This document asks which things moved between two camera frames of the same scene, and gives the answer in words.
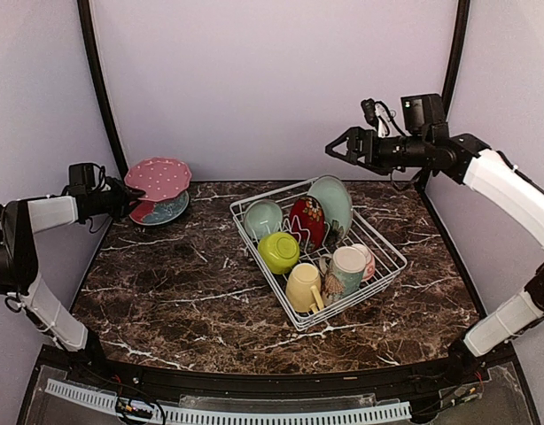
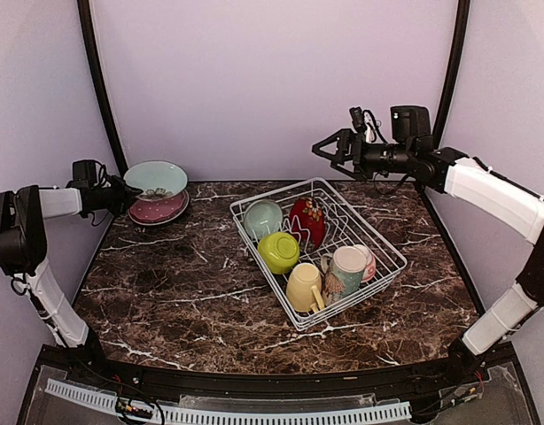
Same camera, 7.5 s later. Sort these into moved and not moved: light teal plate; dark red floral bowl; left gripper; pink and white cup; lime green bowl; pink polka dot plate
Moved: light teal plate; pink polka dot plate
Not moved: dark red floral bowl; pink and white cup; lime green bowl; left gripper
